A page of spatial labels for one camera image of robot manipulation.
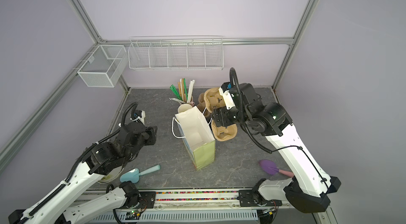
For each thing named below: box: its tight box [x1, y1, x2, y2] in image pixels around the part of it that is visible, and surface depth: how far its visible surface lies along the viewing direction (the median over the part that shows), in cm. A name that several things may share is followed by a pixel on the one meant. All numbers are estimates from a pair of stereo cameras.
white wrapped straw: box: [187, 79, 196, 104], surface depth 101 cm
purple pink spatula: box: [259, 159, 295, 178], surface depth 86 cm
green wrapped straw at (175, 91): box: [169, 84, 183, 101], surface depth 98 cm
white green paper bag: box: [174, 105, 216, 171], surface depth 77 cm
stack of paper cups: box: [177, 103, 193, 114], surface depth 95 cm
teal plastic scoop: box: [120, 164, 161, 184], surface depth 82 cm
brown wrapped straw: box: [177, 78, 185, 102], surface depth 101 cm
